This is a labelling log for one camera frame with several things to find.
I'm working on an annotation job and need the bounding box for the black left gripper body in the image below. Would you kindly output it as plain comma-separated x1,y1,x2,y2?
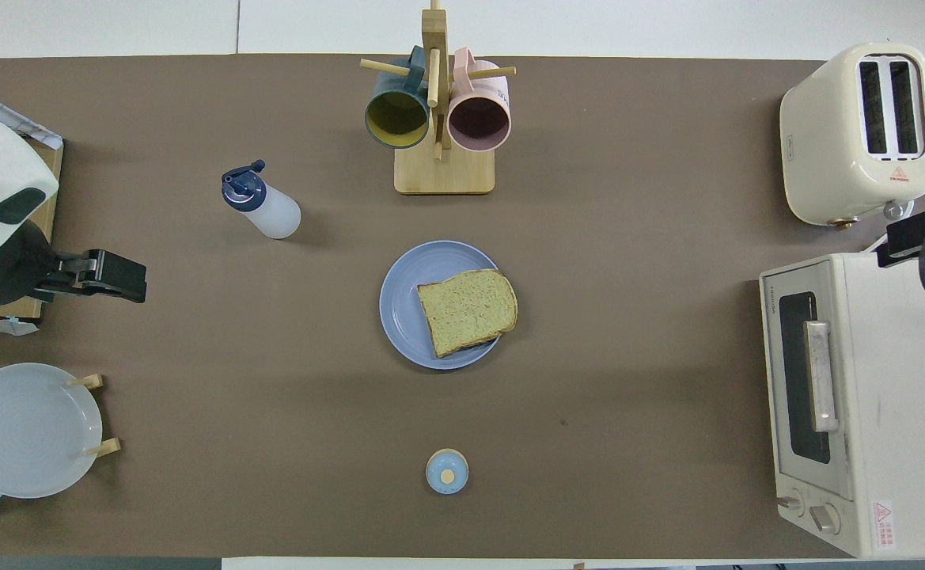
0,220,56,306

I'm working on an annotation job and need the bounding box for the translucent bottle with blue cap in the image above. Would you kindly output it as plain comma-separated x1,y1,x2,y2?
221,160,302,240

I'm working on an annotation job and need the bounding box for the toasted bread slice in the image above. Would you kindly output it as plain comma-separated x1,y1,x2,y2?
417,268,518,359

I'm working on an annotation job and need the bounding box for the pale grey plate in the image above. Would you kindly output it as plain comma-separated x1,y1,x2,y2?
0,363,104,500

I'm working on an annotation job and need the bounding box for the blue round plate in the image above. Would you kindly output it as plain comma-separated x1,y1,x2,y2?
378,240,510,371

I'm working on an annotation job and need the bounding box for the cream two-slot toaster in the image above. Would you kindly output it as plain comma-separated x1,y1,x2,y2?
779,41,925,229

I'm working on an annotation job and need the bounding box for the white checked cloth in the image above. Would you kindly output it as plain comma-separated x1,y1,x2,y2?
0,82,63,336

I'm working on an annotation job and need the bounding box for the white toaster oven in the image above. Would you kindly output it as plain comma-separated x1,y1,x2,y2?
759,252,925,559

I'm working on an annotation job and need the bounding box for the brown table mat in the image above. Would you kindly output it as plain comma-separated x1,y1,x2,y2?
0,54,925,559

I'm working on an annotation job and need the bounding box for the dark teal mug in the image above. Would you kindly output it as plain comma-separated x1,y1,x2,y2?
364,45,431,150

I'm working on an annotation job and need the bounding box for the wooden mug tree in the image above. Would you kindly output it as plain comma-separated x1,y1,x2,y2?
360,0,517,196

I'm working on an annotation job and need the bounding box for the pink mug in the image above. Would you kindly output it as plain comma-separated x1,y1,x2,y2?
446,47,513,154

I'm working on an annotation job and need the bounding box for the wooden shelf with wire basket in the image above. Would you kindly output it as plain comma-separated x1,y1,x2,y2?
0,103,65,321

